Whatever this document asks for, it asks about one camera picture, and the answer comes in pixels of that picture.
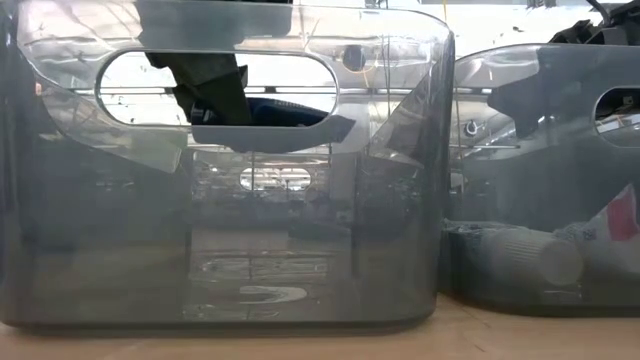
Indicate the grey translucent plastic bin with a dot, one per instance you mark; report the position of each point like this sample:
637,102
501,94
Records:
525,190
100,225

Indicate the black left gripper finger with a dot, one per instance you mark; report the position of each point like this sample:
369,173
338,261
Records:
210,85

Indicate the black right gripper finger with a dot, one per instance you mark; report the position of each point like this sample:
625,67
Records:
540,95

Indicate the black stand knob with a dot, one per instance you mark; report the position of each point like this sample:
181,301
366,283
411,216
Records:
354,57

